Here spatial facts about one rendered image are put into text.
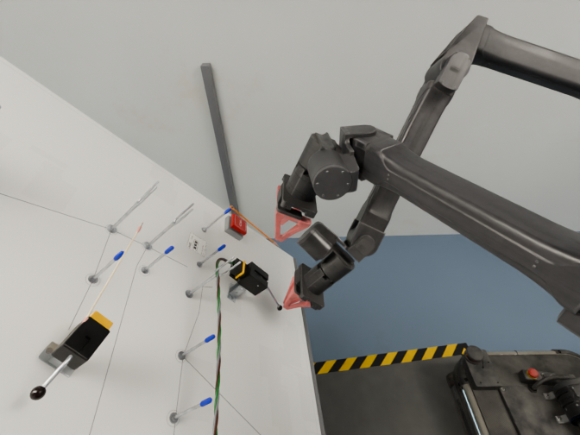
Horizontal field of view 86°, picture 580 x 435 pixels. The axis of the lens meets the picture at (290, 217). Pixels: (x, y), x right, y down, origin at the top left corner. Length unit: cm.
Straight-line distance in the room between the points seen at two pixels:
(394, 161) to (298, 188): 17
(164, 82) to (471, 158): 180
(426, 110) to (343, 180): 30
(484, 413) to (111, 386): 144
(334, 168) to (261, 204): 172
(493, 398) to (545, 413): 18
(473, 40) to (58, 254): 81
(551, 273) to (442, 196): 13
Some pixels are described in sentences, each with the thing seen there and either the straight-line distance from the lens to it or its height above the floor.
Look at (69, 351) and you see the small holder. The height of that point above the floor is 136.
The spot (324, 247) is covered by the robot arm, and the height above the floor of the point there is 122.
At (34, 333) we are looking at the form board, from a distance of 53.
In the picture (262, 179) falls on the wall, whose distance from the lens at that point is 202.
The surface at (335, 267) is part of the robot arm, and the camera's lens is 67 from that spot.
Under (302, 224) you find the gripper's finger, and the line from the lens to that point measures 55.
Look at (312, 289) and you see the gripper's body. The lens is 71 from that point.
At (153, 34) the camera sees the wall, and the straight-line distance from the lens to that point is 180.
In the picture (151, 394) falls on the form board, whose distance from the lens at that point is 57.
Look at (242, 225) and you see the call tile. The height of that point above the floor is 110.
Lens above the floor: 170
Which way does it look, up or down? 42 degrees down
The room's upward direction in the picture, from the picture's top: 3 degrees counter-clockwise
